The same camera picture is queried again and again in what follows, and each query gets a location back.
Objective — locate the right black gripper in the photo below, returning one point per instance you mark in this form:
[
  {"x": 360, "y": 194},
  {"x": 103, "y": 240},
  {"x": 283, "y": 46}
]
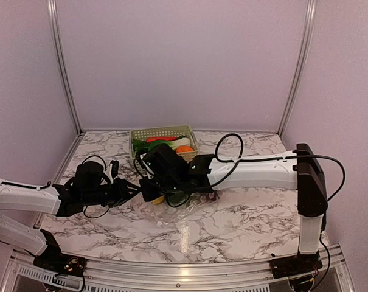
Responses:
[{"x": 148, "y": 194}]

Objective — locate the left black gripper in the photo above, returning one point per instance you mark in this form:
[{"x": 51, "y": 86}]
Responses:
[{"x": 122, "y": 191}]

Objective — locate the fake yellow lemon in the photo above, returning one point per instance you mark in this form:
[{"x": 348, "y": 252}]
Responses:
[{"x": 158, "y": 200}]

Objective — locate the fake green bell pepper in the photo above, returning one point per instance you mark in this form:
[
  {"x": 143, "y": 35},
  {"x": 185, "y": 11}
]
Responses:
[{"x": 177, "y": 199}]

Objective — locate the fake green leafy vegetable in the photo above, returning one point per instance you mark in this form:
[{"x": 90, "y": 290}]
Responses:
[{"x": 140, "y": 145}]

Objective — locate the fake red carrot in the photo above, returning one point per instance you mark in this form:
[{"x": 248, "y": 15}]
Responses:
[{"x": 165, "y": 138}]

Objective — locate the clear dotted zip bag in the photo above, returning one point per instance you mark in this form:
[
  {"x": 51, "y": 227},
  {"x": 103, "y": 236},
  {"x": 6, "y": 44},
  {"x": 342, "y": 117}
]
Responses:
[{"x": 162, "y": 214}]

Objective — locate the fake orange tangerine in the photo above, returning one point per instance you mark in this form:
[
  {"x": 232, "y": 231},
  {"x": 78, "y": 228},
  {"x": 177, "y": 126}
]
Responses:
[{"x": 184, "y": 149}]

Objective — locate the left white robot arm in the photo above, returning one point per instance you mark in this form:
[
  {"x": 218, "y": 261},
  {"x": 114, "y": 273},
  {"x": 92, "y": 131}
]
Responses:
[{"x": 14, "y": 196}]

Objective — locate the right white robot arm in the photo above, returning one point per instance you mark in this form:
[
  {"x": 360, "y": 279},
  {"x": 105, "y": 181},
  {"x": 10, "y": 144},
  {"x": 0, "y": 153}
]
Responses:
[{"x": 296, "y": 170}]

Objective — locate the fake purple grapes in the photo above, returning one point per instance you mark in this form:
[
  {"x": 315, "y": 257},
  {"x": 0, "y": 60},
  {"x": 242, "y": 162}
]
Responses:
[{"x": 205, "y": 197}]

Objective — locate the green perforated plastic basket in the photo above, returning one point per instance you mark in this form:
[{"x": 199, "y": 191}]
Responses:
[{"x": 170, "y": 131}]

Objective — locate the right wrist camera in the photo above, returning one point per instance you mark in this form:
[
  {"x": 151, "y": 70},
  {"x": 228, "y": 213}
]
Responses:
[{"x": 139, "y": 166}]

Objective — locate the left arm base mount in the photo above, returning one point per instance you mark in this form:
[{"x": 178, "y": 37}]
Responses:
[{"x": 54, "y": 260}]

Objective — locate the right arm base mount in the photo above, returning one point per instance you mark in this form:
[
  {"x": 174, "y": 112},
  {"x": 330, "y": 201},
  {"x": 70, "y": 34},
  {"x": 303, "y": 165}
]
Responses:
[{"x": 294, "y": 265}]

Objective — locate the left aluminium frame post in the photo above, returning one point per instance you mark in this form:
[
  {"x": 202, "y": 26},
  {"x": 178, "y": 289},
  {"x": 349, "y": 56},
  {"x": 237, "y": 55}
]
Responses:
[{"x": 59, "y": 53}]

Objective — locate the aluminium frame post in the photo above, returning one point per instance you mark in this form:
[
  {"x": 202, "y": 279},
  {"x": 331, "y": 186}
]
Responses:
[
  {"x": 59, "y": 53},
  {"x": 305, "y": 43}
]

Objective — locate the front aluminium frame rail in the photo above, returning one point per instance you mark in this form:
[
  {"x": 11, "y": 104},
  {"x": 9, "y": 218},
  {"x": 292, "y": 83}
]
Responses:
[{"x": 114, "y": 275}]

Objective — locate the right aluminium frame post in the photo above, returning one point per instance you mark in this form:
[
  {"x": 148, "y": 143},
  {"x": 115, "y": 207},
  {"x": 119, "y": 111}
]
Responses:
[{"x": 305, "y": 43}]

